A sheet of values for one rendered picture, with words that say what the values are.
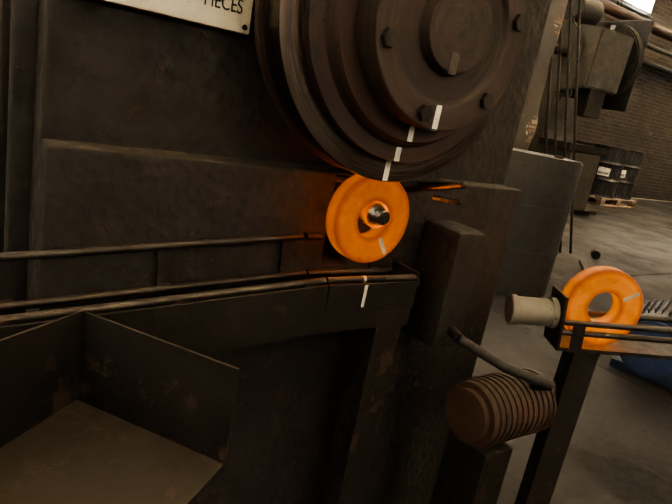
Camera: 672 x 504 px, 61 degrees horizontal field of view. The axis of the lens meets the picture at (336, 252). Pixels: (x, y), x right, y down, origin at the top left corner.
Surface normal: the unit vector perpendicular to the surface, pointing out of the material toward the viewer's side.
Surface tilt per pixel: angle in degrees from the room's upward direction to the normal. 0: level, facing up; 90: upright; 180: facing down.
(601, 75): 91
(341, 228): 90
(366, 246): 90
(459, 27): 90
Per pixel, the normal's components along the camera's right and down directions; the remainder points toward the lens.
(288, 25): 0.54, 0.32
